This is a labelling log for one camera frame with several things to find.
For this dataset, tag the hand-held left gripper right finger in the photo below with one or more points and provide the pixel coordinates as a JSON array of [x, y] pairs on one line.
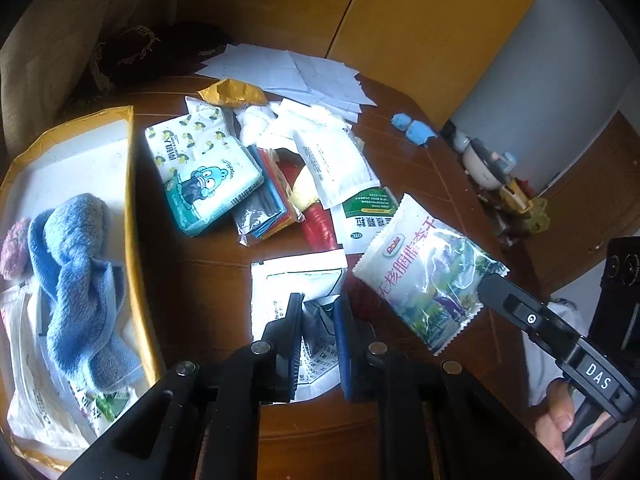
[[342, 345]]

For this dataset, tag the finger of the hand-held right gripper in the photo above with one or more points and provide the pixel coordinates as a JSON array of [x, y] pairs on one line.
[[530, 317]]

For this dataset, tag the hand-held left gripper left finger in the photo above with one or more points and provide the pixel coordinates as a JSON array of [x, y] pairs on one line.
[[296, 340]]

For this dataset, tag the white printed sachet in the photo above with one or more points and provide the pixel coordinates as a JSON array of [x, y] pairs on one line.
[[280, 280]]

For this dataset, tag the white dried fruit snack bag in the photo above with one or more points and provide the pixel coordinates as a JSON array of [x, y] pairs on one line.
[[425, 270]]

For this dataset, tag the yellow cardboard box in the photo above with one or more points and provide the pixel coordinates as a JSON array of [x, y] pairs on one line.
[[131, 220]]

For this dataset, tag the person's right hand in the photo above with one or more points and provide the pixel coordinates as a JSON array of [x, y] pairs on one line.
[[555, 410]]

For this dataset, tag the person's light clothing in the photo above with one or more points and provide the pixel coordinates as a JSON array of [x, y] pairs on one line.
[[545, 360]]

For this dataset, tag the yellow toy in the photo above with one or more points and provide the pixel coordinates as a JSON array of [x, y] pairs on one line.
[[525, 205]]

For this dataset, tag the red packet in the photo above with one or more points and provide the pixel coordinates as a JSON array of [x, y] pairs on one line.
[[317, 225]]

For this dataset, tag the green and white medicine sachet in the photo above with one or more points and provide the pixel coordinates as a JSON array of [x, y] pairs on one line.
[[362, 217]]

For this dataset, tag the clear bag of colourful packets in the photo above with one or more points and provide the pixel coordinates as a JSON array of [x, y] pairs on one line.
[[265, 205]]

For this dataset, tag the white padded pouch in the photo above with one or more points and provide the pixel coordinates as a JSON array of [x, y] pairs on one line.
[[332, 165]]

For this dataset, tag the cartoon print tissue pack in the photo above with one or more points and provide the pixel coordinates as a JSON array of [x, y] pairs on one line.
[[205, 170]]

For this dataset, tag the green and white packet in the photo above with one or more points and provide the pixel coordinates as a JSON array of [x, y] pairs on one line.
[[102, 405]]

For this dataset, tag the blue crumpled object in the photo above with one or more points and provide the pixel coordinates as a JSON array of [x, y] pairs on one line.
[[415, 130]]

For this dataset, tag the white rolled cloth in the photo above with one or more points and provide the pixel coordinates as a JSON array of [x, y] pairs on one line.
[[255, 122]]

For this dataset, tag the blue towel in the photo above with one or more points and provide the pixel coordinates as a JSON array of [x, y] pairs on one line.
[[75, 280]]

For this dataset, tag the yellow padded envelope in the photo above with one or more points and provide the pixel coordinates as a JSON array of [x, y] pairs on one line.
[[230, 91]]

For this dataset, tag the white plastic bag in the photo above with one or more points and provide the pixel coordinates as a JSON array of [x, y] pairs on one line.
[[30, 360]]

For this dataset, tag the pile of white papers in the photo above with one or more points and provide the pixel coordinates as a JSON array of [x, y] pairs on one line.
[[300, 72]]

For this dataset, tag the pink fluffy cloth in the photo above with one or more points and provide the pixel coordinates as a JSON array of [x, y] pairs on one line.
[[14, 252]]

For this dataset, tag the dark fringed cloth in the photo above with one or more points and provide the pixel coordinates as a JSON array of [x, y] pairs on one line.
[[155, 55]]

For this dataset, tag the yellow wooden cabinet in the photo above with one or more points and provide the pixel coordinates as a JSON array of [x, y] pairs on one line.
[[400, 15]]

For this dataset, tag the beige curtain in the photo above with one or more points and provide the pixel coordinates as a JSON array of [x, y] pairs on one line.
[[60, 35]]

